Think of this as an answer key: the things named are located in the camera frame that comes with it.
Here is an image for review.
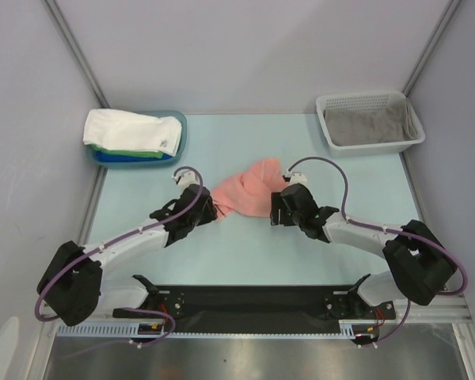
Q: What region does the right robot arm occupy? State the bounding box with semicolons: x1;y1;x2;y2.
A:
270;184;457;318

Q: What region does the teal plastic tray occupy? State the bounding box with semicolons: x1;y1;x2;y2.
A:
83;108;188;169

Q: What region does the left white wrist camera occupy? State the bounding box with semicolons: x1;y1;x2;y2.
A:
173;169;201;192

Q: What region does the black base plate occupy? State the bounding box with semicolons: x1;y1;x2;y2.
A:
112;285;395;327

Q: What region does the white slotted cable duct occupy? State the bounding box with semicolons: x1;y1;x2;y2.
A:
56;321;378;340

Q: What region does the pink towel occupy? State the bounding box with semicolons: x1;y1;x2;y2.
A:
211;158;287;219

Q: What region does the green towel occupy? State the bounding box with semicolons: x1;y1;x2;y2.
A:
90;145;165;159

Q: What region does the white rounded object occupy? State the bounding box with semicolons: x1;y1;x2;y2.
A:
0;317;20;380

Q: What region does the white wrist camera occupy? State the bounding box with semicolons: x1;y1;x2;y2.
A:
173;169;201;192
283;170;308;187

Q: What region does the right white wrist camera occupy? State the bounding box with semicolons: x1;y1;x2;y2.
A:
283;170;308;187

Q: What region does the white perforated plastic basket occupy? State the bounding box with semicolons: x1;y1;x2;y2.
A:
315;90;425;158

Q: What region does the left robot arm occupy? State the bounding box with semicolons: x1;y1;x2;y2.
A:
35;184;217;326

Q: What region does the blue towel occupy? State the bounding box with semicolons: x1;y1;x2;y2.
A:
93;152;177;165

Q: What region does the grey towel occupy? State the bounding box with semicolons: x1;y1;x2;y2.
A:
324;100;416;146

